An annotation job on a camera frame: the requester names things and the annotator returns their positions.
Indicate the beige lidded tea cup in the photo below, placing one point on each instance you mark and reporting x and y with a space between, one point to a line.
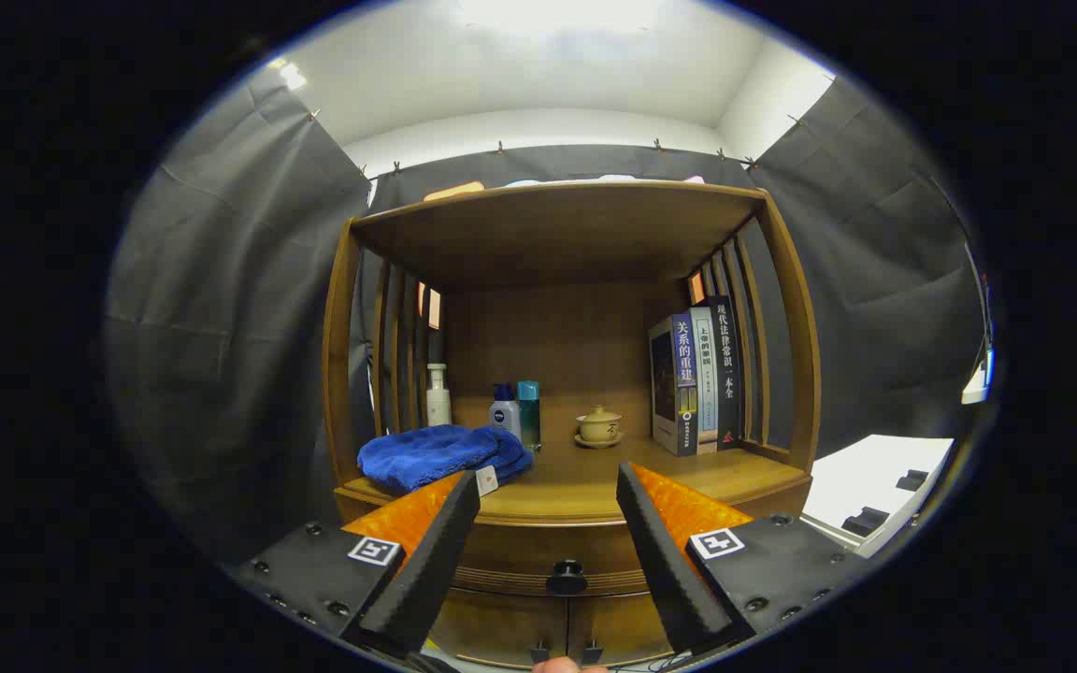
599 425

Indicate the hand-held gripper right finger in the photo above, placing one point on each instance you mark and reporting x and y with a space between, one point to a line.
665 561

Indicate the blue towel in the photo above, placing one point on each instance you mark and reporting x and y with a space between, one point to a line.
426 453

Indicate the white pump bottle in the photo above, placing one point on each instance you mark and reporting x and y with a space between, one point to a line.
438 402

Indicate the wooden cabinet door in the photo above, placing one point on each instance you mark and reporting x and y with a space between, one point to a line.
492 626
623 626

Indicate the teal clear bottle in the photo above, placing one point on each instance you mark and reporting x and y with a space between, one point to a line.
529 416

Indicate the black book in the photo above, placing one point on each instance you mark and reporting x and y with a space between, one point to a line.
728 374

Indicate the wooden drawer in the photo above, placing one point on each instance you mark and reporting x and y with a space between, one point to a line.
548 542

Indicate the white bottle blue cap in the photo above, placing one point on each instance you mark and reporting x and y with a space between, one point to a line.
505 416

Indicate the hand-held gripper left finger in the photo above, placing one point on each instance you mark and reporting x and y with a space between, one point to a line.
436 570

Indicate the white side furniture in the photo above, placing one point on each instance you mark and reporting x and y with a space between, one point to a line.
866 477

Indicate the grey book blue spine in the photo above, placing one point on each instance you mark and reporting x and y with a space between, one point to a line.
665 383

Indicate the pale blue thin book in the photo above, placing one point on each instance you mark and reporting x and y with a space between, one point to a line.
705 374

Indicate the small white shelf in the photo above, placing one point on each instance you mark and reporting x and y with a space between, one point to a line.
976 385

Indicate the wooden cabinet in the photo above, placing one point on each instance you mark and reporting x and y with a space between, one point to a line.
548 243

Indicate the beige saucer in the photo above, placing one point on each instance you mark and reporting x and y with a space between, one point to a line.
599 443

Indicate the wooden countertop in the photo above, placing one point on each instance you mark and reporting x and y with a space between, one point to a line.
585 481

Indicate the black drawer knob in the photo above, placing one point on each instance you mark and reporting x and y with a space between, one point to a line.
567 581

